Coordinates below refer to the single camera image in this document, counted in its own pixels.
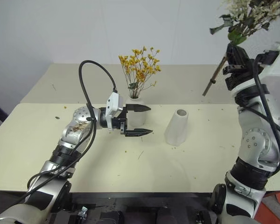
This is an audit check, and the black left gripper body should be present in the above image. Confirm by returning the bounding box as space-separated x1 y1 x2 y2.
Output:
111 105 129 136

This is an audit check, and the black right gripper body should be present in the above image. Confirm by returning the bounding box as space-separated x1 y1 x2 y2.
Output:
222 60 257 91

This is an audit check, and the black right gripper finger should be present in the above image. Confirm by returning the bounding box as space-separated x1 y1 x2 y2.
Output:
225 42 239 67
237 46 251 67

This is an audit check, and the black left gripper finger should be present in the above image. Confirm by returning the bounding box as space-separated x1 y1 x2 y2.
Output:
127 104 152 113
125 128 154 137

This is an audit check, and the white dried flower bouquet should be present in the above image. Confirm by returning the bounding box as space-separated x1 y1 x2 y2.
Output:
202 0 280 97

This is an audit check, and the yellow dried flower bouquet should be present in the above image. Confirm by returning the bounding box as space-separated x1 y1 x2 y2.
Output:
118 46 162 99

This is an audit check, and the round white vase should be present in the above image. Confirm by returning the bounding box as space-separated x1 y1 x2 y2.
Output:
123 96 147 126

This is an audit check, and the tall conical white vase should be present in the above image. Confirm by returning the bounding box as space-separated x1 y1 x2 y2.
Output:
163 108 189 146

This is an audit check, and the silver metal clamp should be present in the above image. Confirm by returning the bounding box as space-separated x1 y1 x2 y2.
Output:
77 206 89 220

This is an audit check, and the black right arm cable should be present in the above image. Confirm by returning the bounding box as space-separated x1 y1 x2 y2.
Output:
253 57 280 175

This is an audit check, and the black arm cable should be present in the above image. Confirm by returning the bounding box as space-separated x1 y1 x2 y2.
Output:
253 57 280 175
27 60 119 194

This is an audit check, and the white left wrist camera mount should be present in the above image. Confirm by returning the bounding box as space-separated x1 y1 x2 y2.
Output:
105 92 125 131

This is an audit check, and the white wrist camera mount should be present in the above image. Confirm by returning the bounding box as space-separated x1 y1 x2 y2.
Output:
256 41 280 78
105 92 125 131

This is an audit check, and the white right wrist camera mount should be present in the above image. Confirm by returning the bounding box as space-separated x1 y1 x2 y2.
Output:
256 41 280 78

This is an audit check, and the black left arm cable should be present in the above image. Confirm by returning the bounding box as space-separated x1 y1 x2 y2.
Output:
27 60 119 194

